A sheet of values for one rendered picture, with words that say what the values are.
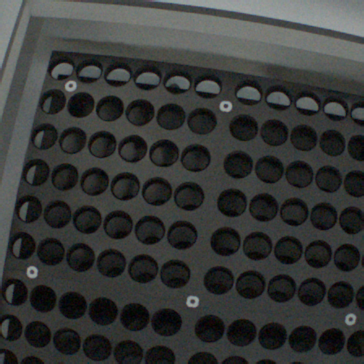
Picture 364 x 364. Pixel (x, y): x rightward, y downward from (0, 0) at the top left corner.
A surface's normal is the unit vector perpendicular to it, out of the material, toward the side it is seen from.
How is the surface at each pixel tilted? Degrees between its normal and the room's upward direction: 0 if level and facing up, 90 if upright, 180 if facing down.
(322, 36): 90
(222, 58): 0
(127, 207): 0
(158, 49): 0
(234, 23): 90
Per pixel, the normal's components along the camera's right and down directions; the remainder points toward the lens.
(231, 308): -0.02, -0.33
